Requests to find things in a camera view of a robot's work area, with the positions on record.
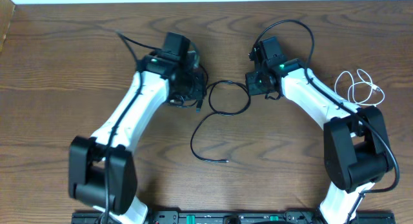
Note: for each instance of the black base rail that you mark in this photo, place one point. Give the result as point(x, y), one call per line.
point(290, 216)

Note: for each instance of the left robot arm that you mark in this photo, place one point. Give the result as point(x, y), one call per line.
point(101, 170)

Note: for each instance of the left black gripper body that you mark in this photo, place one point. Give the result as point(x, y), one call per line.
point(191, 87)

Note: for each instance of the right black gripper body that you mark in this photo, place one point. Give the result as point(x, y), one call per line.
point(255, 83)

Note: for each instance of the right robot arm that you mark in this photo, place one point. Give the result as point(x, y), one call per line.
point(357, 152)

